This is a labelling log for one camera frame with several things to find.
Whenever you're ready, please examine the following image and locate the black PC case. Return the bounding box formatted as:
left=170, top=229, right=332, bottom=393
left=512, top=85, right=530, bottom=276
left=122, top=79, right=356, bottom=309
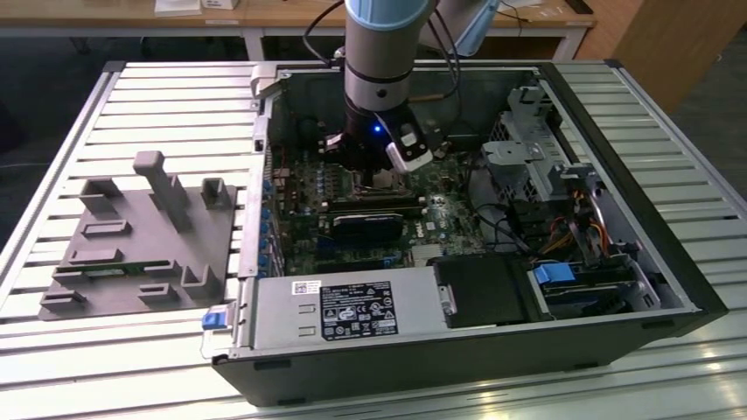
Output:
left=210, top=59, right=731, bottom=406

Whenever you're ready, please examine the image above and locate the wooden desk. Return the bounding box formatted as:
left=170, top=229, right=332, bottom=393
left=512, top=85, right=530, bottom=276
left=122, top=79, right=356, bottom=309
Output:
left=0, top=0, right=598, bottom=62

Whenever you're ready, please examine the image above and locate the grey parts rack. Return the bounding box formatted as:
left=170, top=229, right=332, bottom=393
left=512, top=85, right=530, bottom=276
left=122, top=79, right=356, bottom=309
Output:
left=35, top=150, right=242, bottom=324

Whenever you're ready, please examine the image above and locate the black plastic drive cover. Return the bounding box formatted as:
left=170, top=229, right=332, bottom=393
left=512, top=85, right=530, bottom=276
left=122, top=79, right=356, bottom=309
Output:
left=434, top=255, right=532, bottom=329

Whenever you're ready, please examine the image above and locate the wooden cabinet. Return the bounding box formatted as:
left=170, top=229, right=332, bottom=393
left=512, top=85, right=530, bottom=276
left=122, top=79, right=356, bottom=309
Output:
left=574, top=0, right=747, bottom=116

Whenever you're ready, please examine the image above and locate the silver power supply unit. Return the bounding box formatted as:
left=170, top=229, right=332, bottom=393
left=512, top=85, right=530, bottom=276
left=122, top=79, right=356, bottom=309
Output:
left=230, top=266, right=454, bottom=351

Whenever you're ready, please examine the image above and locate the green RAM stick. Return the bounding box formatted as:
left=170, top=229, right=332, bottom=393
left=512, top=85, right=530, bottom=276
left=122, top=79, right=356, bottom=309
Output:
left=80, top=261, right=175, bottom=279

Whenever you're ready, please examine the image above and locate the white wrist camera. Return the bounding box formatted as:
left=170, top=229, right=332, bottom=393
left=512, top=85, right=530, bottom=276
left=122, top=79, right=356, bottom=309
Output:
left=383, top=123, right=436, bottom=174

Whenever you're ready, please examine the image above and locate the silver CPU with green rim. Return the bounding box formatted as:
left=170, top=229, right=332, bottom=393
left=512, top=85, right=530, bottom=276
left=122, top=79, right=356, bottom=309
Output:
left=371, top=168, right=406, bottom=190

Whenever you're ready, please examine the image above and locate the thick black cable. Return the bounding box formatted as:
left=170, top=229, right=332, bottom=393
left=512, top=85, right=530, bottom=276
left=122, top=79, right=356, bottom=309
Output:
left=471, top=201, right=536, bottom=257

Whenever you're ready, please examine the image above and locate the blue plastic latch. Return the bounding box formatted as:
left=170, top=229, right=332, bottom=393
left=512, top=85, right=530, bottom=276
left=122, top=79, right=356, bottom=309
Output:
left=200, top=305, right=230, bottom=333

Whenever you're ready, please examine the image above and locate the orange yellow wire bundle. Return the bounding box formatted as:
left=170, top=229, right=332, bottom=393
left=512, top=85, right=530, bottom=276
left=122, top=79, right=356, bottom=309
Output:
left=539, top=187, right=612, bottom=260

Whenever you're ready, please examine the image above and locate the CPU socket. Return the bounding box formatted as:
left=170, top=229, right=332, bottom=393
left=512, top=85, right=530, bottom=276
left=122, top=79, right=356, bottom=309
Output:
left=348, top=165, right=412, bottom=201

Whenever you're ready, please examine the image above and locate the metal socket cover frame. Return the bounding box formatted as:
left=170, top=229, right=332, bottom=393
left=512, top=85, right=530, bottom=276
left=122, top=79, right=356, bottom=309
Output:
left=351, top=168, right=410, bottom=199

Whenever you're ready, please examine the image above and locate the silver chipset heatsink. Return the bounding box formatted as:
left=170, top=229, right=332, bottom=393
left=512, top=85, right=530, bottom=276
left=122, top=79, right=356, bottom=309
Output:
left=411, top=244, right=450, bottom=265

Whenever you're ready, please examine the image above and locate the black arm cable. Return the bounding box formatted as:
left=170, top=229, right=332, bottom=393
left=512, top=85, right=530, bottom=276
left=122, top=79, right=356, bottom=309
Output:
left=428, top=10, right=466, bottom=150
left=302, top=0, right=351, bottom=70

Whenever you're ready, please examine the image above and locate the black graphics card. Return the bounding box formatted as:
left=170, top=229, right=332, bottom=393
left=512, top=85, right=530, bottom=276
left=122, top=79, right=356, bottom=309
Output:
left=330, top=213, right=408, bottom=245

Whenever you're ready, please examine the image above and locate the small metal disk bay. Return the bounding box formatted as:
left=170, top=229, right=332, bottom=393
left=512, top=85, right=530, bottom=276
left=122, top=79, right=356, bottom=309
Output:
left=524, top=252, right=667, bottom=321

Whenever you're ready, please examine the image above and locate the tall metal disk cage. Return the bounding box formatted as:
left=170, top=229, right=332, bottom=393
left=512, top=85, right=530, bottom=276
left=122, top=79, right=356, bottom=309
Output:
left=480, top=86, right=587, bottom=203

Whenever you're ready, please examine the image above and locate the hard disk in blue carrier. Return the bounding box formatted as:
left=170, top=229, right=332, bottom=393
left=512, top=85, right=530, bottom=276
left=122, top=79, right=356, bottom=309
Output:
left=531, top=260, right=635, bottom=319

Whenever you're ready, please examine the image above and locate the green motherboard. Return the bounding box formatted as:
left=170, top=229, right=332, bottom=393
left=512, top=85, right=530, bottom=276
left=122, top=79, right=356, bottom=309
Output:
left=268, top=143, right=490, bottom=279

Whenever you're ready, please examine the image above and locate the RAM slot with white latches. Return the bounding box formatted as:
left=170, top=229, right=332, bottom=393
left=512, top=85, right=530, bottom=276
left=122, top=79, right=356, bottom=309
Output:
left=324, top=206, right=426, bottom=216
left=331, top=199, right=423, bottom=208

